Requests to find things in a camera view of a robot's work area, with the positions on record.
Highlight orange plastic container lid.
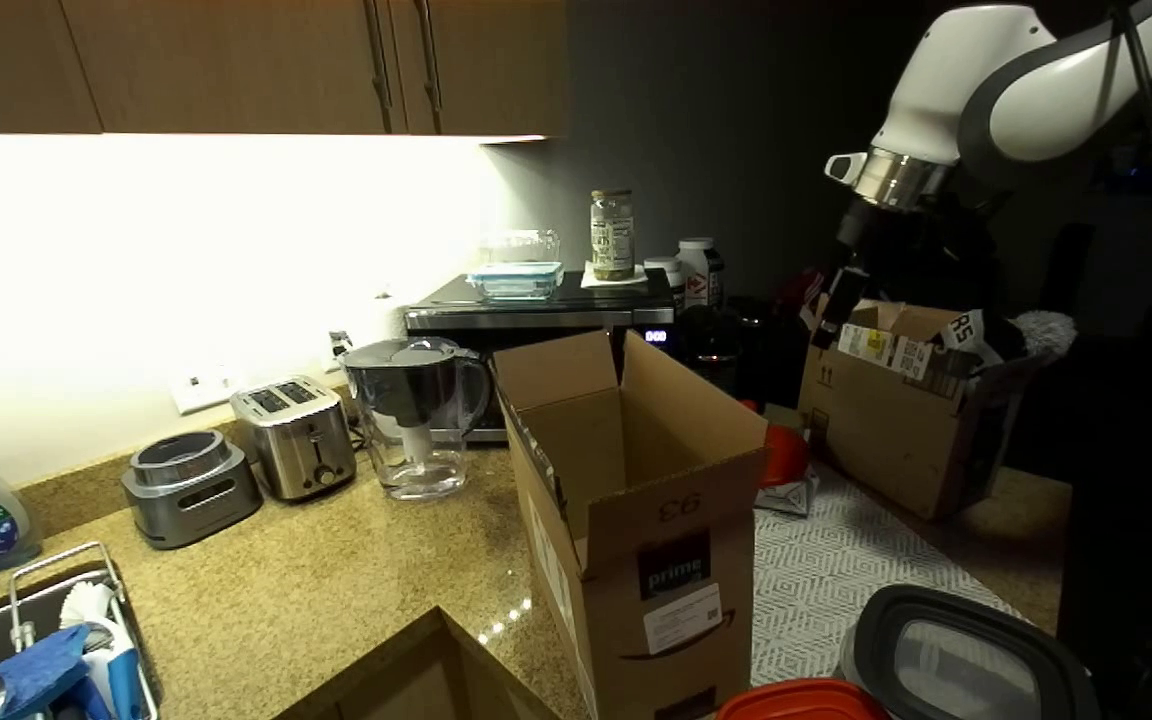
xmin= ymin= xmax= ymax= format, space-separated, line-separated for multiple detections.
xmin=710 ymin=676 xmax=887 ymax=720

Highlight brown cardboard corner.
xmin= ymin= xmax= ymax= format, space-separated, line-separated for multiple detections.
xmin=270 ymin=603 xmax=550 ymax=720

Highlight clear water filter pitcher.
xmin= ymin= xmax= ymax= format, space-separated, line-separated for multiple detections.
xmin=340 ymin=338 xmax=493 ymax=507

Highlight grey round kitchen appliance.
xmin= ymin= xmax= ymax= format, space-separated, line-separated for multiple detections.
xmin=118 ymin=428 xmax=265 ymax=551

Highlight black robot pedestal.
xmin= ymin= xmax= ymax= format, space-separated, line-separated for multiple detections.
xmin=1051 ymin=306 xmax=1152 ymax=720

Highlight silver toaster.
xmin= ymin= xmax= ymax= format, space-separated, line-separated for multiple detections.
xmin=226 ymin=375 xmax=361 ymax=507

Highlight glass container with blue lid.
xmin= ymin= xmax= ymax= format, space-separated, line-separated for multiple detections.
xmin=468 ymin=263 xmax=566 ymax=306

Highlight clear container with grey lid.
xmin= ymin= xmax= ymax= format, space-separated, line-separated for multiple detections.
xmin=839 ymin=581 xmax=1108 ymax=720

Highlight blue cloth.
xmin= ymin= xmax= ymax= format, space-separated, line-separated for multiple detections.
xmin=0 ymin=624 xmax=152 ymax=720

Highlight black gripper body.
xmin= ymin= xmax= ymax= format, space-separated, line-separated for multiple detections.
xmin=844 ymin=199 xmax=968 ymax=322

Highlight metal cabinet handle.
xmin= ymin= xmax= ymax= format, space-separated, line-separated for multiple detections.
xmin=361 ymin=0 xmax=399 ymax=135
xmin=407 ymin=0 xmax=446 ymax=135

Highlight flat white tray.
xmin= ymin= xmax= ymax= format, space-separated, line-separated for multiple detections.
xmin=575 ymin=263 xmax=650 ymax=298

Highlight grey patterned placemat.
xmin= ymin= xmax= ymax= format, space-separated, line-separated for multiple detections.
xmin=746 ymin=464 xmax=1019 ymax=692

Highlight wooden upper cabinets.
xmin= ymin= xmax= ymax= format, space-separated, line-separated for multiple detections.
xmin=0 ymin=0 xmax=566 ymax=146

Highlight white wall outlet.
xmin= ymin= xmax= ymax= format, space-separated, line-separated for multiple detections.
xmin=171 ymin=367 xmax=234 ymax=417

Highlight cardboard box with open flaps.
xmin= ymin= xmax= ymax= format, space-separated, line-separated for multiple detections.
xmin=794 ymin=298 xmax=1027 ymax=527

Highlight brown wooden cabinet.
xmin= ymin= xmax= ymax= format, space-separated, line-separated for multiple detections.
xmin=493 ymin=329 xmax=771 ymax=720

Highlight white plastic bottle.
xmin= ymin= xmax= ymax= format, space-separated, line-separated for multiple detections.
xmin=673 ymin=236 xmax=718 ymax=312

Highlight red plastic bowl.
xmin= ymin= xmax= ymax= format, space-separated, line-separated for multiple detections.
xmin=754 ymin=419 xmax=813 ymax=491

